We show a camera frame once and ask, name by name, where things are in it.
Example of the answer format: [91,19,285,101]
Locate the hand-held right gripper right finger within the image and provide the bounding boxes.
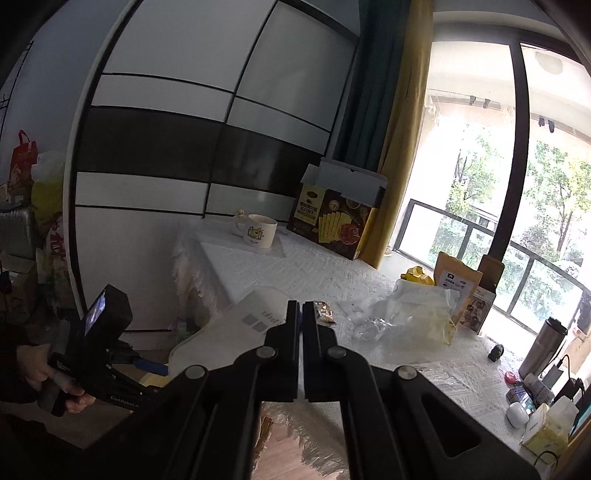
[303,300,541,480]

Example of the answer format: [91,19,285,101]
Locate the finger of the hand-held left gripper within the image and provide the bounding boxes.
[113,351,170,377]

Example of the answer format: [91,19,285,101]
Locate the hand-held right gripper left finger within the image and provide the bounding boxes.
[83,300,304,480]

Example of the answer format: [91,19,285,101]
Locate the brown snack wrapper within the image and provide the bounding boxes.
[312,300,338,326]

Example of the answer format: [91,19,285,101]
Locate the white mailer bag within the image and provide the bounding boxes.
[168,286,296,376]

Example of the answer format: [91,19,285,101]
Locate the person's left hand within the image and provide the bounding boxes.
[16,344,92,414]

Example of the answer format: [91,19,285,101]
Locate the white fringed tablecloth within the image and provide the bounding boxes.
[172,217,561,477]

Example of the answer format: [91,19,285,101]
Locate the clear plastic bag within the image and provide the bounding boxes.
[336,281,463,366]

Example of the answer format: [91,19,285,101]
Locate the white cartoon mug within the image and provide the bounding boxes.
[235,213,279,249]

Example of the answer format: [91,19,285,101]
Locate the dark printed cardboard box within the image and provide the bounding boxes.
[286,157,387,260]

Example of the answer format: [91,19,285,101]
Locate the yellow crumpled wrapper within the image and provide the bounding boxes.
[399,266,435,286]

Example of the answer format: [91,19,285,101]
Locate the grey suitcase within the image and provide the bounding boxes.
[0,205,40,260]

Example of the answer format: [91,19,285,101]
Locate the yellow plastic bag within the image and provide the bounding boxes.
[30,178,66,223]

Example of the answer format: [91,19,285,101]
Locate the kraft paper pouch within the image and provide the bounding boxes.
[434,251,484,325]

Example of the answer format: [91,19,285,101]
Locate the small printed carton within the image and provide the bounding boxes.
[459,285,496,334]

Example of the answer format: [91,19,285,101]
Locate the red gift bag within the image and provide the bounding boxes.
[6,130,39,205]

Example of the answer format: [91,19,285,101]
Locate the balcony railing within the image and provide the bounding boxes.
[397,198,591,325]

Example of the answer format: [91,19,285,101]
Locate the brown cardboard piece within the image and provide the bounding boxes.
[478,255,505,292]

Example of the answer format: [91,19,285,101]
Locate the yellow curtain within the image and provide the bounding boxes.
[360,0,435,271]

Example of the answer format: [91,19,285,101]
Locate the white earbud case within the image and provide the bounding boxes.
[506,402,527,430]

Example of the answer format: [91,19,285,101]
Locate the steel thermos tumbler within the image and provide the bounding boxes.
[518,316,568,380]

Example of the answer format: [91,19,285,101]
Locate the small plastic bottle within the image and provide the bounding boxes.
[524,373,555,408]

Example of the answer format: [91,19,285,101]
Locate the teal curtain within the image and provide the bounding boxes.
[332,0,419,168]

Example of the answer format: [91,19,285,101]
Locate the yellow tissue box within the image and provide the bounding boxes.
[522,396,574,459]

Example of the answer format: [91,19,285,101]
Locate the black and white wardrobe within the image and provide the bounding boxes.
[62,0,362,334]

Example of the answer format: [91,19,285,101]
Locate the round ceiling lamp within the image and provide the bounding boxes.
[536,51,565,75]

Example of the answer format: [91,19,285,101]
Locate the black charger cable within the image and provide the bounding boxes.
[551,354,587,403]

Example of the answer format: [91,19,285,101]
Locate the black window frame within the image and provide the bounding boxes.
[488,36,539,265]

